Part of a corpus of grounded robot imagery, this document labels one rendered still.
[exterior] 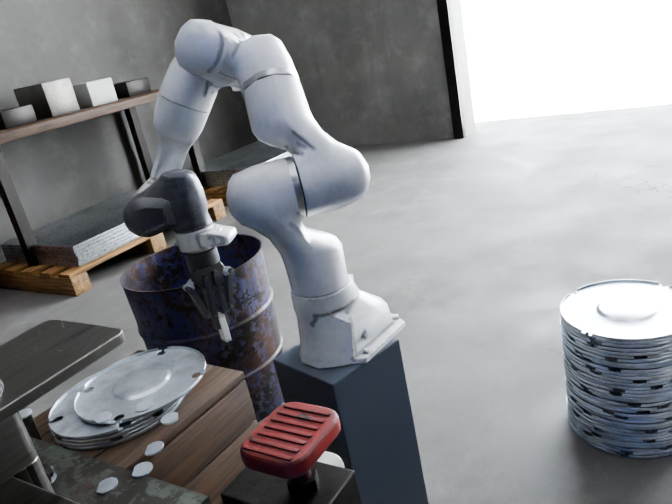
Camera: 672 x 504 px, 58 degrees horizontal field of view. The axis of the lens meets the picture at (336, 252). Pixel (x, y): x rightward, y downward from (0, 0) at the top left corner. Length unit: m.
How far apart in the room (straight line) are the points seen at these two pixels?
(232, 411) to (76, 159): 3.52
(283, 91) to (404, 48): 4.08
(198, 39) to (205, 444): 0.82
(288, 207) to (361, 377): 0.34
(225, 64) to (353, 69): 4.23
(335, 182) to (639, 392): 0.83
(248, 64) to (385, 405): 0.69
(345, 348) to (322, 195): 0.29
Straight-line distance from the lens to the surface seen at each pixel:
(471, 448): 1.63
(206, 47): 1.18
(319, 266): 1.08
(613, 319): 1.51
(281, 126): 1.09
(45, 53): 4.75
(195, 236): 1.37
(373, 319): 1.18
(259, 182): 1.04
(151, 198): 1.37
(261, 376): 1.83
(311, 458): 0.46
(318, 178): 1.04
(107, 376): 1.54
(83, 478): 0.74
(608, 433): 1.58
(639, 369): 1.49
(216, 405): 1.39
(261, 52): 1.15
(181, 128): 1.32
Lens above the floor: 1.04
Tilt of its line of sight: 20 degrees down
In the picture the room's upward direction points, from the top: 12 degrees counter-clockwise
